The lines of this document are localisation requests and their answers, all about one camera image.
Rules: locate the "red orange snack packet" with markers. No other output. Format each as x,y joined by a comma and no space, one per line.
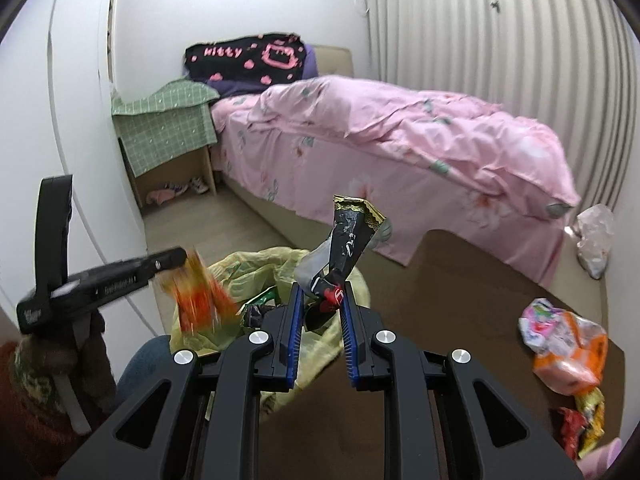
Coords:
200,300

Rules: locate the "beige headboard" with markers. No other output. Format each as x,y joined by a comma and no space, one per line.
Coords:
335,60

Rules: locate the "white pleated curtain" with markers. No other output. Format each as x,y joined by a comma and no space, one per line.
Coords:
475,60

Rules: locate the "green checked cloth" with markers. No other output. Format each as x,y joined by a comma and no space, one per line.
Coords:
165,125

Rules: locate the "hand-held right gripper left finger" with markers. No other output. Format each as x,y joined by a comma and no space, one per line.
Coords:
295,335

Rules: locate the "yellow plastic bag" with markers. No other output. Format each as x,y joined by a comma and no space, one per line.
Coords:
265,265

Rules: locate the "pink print snack packet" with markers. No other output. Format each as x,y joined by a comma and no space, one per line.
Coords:
537,322

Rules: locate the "white plastic bag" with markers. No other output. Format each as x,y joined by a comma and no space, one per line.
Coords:
595,240

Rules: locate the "bed with pink floral sheet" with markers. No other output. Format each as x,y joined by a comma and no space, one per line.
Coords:
325,175

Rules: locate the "red candy wrapper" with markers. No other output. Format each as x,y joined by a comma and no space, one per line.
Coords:
570,425

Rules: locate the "wooden nightstand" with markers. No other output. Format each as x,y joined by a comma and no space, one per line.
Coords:
205,165

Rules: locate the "person's jeans leg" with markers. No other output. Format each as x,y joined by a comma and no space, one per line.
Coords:
145,365

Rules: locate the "gold foil wrapper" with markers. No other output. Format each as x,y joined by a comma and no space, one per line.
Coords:
590,410

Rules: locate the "orange translucent plastic bag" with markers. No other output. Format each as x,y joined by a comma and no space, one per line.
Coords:
575,360

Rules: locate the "pink floral quilt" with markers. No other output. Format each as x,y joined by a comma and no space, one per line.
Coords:
400,125

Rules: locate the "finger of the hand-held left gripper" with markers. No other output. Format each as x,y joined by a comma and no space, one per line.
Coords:
167,260

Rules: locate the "person's left hand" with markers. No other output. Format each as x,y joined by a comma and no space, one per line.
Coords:
100,360

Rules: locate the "pair of sneakers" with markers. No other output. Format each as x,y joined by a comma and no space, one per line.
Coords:
190,186

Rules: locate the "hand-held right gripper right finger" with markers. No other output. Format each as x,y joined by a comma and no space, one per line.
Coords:
350,340

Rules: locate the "pink slipper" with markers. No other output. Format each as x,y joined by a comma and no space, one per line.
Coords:
159,196

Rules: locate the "black hello kitty pillow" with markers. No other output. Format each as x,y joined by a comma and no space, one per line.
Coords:
235,60

